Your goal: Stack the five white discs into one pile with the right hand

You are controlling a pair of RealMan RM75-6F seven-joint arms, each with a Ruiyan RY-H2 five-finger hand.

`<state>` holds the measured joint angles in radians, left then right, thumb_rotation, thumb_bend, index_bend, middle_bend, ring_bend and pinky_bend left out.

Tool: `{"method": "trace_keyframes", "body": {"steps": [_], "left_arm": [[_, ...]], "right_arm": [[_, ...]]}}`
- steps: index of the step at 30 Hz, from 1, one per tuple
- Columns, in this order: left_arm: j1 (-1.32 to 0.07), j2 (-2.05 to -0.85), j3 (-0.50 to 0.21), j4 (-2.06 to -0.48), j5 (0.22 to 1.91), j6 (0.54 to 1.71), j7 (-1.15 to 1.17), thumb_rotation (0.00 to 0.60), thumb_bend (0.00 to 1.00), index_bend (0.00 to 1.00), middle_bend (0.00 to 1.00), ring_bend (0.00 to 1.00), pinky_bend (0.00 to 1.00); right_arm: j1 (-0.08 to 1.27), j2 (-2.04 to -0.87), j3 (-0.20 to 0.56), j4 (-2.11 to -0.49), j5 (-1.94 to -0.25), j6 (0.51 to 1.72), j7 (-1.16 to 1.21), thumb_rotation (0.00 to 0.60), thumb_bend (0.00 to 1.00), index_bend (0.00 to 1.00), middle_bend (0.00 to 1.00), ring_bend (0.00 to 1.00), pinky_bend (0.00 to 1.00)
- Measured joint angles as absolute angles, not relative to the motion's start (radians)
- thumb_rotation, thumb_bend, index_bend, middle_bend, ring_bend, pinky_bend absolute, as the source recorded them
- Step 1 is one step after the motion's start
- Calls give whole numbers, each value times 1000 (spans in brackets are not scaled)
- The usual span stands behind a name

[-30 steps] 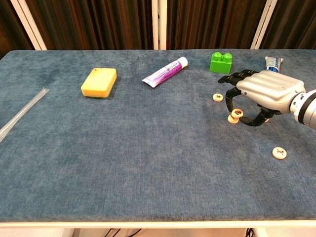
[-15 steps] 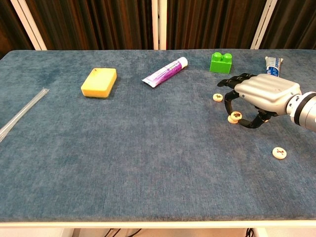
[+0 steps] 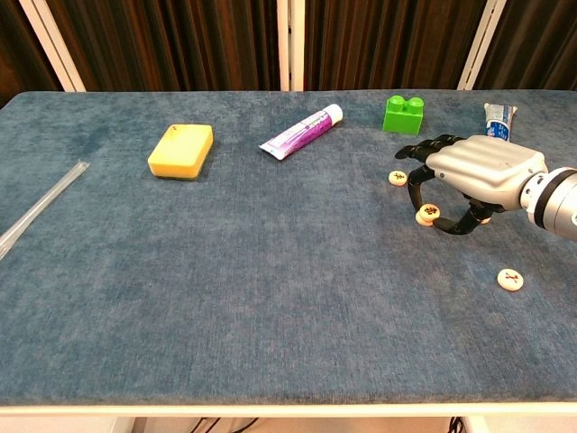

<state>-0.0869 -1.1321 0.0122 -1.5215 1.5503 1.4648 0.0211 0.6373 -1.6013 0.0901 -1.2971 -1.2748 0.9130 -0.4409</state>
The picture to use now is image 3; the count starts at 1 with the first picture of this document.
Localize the dark pleated curtain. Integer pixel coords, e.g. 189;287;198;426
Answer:
475;0;577;91
0;0;62;107
302;0;489;91
44;0;281;93

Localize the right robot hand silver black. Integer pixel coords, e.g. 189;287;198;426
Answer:
395;134;550;236

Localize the yellow sponge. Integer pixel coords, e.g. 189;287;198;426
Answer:
147;123;215;181

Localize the clear wrapped straw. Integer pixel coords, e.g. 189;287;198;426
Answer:
0;160;90;262

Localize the blue white toothpaste tube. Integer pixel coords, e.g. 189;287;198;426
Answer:
483;102;518;143

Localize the white frame post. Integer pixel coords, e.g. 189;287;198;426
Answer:
17;0;87;93
277;0;307;91
457;0;508;91

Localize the green toy brick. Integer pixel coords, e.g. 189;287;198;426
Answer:
381;95;426;136

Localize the blue fabric table mat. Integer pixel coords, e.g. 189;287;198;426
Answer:
0;89;577;407

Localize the purple toothpaste tube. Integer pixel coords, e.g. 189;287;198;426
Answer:
258;103;345;161

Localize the black cable bundle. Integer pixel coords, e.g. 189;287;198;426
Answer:
188;417;261;433

